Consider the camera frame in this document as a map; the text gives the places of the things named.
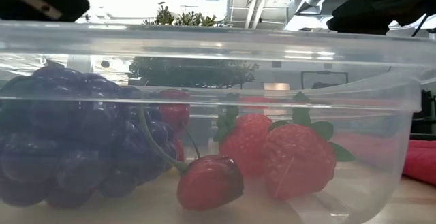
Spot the black metal table frame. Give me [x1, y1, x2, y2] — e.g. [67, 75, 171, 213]
[410, 89, 436, 140]

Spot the red folded cloth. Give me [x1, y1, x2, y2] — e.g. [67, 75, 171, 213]
[326, 131, 436, 187]

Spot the small leafy toy strawberry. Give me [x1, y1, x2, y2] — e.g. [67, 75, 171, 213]
[264, 91, 356, 201]

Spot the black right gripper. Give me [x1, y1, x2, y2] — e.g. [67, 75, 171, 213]
[326, 0, 436, 36]

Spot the red toy cherry with stem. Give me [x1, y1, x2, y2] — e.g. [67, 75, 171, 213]
[158, 89, 202, 159]
[138, 106, 245, 212]

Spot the black framed board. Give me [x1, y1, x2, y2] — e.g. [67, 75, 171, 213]
[300, 69, 349, 90]

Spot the large red toy strawberry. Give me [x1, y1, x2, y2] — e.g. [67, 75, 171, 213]
[213, 93, 273, 178]

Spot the purple toy grape bunch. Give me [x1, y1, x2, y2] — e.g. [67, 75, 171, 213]
[0, 65, 181, 208]

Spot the clear plastic tupperware container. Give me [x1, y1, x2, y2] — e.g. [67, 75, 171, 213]
[0, 21, 436, 224]

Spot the right arm loop cable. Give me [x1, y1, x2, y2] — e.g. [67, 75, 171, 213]
[410, 12, 429, 37]

